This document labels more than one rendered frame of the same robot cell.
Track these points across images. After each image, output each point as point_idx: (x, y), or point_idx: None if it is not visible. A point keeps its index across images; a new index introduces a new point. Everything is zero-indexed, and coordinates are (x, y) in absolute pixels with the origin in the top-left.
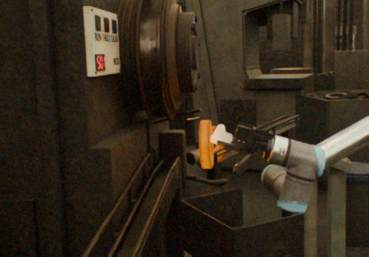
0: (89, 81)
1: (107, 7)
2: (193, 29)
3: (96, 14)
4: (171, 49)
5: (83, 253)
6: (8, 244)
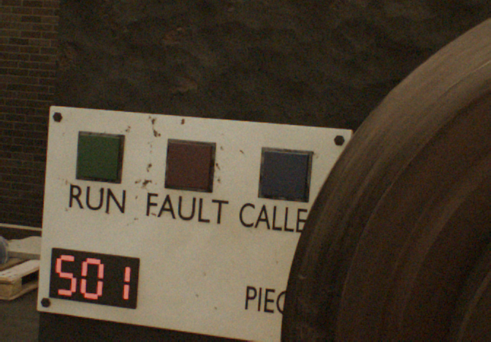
0: (63, 323)
1: (315, 104)
2: None
3: (104, 128)
4: (389, 329)
5: None
6: None
